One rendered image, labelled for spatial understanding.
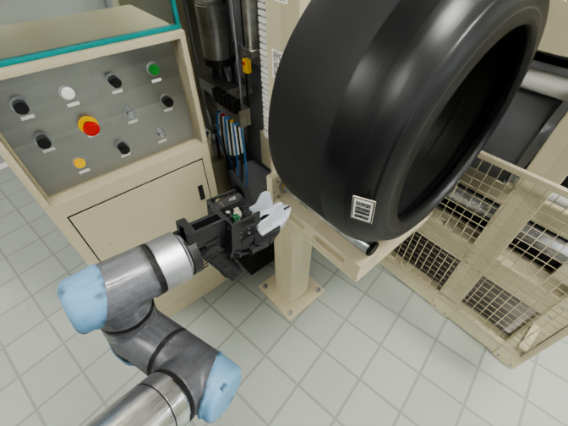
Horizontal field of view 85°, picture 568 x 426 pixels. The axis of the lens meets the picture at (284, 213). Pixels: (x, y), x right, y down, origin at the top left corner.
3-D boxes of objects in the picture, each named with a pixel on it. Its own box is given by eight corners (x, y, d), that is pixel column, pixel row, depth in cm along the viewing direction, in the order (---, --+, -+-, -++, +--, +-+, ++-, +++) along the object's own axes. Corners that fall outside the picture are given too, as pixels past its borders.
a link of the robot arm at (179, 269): (171, 300, 44) (147, 264, 48) (200, 284, 46) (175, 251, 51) (162, 267, 39) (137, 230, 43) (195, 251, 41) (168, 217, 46)
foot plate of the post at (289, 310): (258, 286, 174) (257, 284, 172) (293, 261, 186) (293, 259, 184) (289, 321, 160) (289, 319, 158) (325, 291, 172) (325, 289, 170)
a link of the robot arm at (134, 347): (155, 393, 45) (137, 357, 38) (105, 352, 49) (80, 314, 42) (193, 348, 51) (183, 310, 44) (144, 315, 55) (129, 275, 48)
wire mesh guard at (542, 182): (344, 227, 165) (371, 103, 114) (346, 226, 166) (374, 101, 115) (522, 363, 117) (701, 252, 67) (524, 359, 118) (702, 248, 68)
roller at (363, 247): (287, 174, 96) (292, 181, 100) (278, 185, 96) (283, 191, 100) (379, 241, 78) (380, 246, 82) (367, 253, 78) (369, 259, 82)
